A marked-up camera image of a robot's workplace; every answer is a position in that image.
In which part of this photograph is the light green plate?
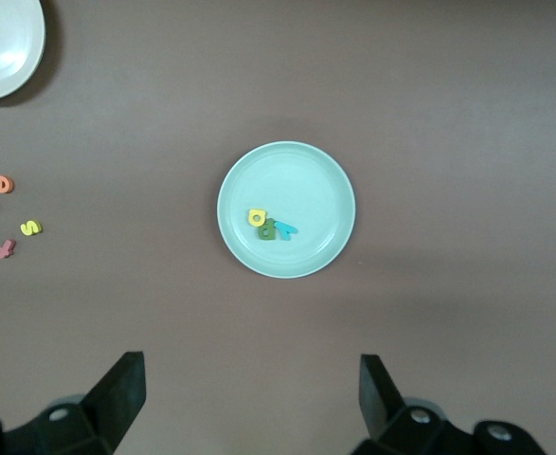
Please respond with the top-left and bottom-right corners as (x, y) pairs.
(216, 140), (357, 280)

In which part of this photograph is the teal foam letter y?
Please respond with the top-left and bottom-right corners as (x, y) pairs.
(272, 219), (300, 242)

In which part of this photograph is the brown table cover sheet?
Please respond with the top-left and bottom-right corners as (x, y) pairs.
(0, 0), (556, 455)

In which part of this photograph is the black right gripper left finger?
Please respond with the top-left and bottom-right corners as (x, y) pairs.
(0, 351), (145, 455)

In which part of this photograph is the green foam letter p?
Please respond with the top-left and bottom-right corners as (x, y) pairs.
(257, 217), (278, 242)

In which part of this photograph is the beige plate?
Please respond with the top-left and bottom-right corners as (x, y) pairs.
(0, 0), (46, 102)

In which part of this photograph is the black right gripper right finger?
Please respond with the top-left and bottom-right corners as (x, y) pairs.
(357, 354), (544, 455)

